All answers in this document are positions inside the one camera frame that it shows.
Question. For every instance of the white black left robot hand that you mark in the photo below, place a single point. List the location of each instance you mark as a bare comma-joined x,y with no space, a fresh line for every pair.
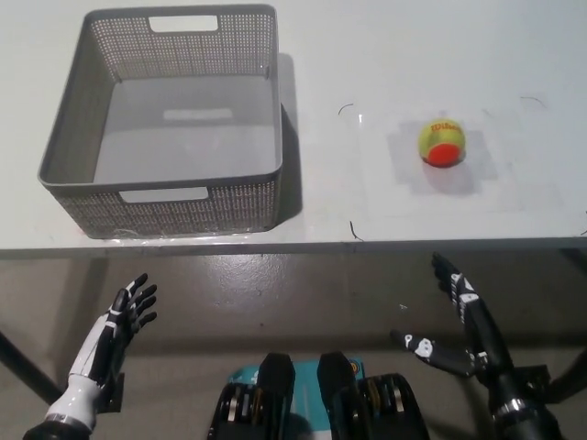
98,339

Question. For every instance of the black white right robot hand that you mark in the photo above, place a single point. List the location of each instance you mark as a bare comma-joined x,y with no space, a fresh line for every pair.
481,330

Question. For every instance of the yellow orange tennis ball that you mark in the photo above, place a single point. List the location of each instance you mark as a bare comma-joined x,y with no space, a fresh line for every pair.
441,142

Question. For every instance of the black metal table leg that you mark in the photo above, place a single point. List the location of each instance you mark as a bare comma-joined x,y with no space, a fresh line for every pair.
27,357
571,371

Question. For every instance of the grey perforated plastic basket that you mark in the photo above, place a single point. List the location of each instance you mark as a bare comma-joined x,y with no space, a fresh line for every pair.
151,211

